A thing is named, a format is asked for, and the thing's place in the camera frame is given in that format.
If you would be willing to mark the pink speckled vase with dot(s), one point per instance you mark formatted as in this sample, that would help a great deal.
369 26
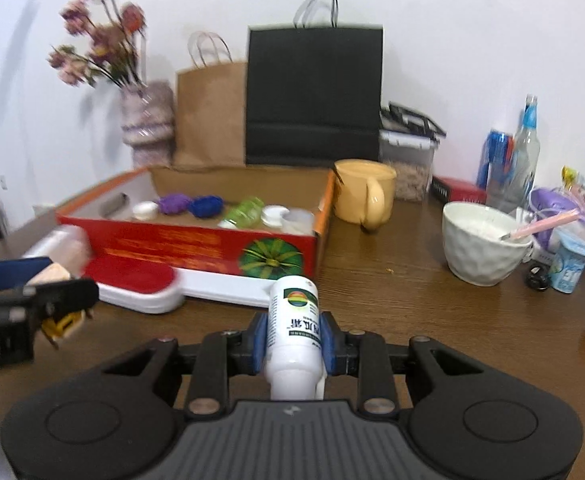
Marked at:
147 125

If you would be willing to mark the blue ball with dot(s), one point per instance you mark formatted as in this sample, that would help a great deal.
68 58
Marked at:
207 207

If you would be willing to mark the black paper bag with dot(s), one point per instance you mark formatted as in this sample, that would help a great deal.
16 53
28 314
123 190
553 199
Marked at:
312 95

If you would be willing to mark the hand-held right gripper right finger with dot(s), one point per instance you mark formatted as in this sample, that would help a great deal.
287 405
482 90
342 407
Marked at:
327 345

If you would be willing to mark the clear bottle blue cap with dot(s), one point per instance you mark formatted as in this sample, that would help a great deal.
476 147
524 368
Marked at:
520 170

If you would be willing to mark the purple ball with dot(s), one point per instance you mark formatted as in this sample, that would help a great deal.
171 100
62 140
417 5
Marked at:
174 204

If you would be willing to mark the white tray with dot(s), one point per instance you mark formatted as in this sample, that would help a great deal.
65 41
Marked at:
132 280

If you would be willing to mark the clear plastic cup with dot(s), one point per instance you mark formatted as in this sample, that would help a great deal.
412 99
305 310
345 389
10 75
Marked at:
297 222

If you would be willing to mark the clear container black lid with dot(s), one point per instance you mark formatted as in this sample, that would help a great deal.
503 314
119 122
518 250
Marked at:
407 170

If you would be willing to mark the pink spoon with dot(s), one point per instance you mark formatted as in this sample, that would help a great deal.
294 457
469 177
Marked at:
547 225

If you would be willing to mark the yogurt cup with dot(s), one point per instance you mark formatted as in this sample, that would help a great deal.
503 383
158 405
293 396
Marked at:
570 265

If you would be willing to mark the red cardboard box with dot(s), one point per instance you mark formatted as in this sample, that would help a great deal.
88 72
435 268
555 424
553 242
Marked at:
187 247

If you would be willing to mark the dried pink flower bouquet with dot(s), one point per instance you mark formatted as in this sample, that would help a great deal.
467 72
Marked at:
102 40

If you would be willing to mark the small red box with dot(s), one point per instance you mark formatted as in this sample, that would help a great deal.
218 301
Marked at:
457 190

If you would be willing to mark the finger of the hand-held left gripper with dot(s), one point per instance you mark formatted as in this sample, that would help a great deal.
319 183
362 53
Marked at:
12 272
62 297

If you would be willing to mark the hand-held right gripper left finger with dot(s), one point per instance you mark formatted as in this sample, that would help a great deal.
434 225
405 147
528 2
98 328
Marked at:
260 345

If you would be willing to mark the small black object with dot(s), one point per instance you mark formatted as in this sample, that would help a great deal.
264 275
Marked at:
536 278

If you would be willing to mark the brown paper bag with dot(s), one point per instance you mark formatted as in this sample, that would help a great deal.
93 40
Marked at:
210 120

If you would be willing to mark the small yellow object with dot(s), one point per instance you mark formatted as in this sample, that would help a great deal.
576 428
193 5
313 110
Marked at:
65 327

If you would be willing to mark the yellow mug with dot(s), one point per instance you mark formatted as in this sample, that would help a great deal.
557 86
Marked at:
357 195

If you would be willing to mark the green clear plastic item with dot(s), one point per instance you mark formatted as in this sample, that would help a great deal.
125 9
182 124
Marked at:
242 212

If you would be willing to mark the white pill bottle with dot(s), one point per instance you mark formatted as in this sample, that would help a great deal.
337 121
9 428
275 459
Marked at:
292 330

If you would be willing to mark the blue drink can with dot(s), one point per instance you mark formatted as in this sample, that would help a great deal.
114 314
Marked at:
495 157

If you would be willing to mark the white bowl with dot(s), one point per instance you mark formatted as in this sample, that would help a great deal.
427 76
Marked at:
477 255

